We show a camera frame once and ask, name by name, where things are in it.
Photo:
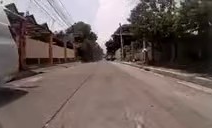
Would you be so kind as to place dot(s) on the large dark trees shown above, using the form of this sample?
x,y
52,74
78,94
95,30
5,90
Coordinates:
x,y
174,26

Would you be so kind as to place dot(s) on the raised concrete kerb strip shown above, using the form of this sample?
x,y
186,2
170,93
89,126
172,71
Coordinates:
x,y
174,72

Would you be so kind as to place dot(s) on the utility pole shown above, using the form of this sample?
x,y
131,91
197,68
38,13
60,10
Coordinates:
x,y
121,41

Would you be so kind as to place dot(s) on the pale wall under trees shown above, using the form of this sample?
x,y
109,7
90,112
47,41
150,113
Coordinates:
x,y
134,53

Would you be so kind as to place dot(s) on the row of roofed houses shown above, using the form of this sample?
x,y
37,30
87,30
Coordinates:
x,y
30,25

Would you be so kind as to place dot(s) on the building with dark roof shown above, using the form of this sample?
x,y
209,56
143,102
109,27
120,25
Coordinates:
x,y
122,35

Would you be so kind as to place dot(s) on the white vehicle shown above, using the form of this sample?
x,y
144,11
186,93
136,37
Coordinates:
x,y
3,50

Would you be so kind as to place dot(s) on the trees behind wall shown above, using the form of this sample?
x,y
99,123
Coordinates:
x,y
85,45

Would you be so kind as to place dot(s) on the pink wall with brown posts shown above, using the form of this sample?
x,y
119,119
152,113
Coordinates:
x,y
40,50

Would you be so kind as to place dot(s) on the grey concrete road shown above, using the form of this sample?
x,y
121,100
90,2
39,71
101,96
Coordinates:
x,y
107,96

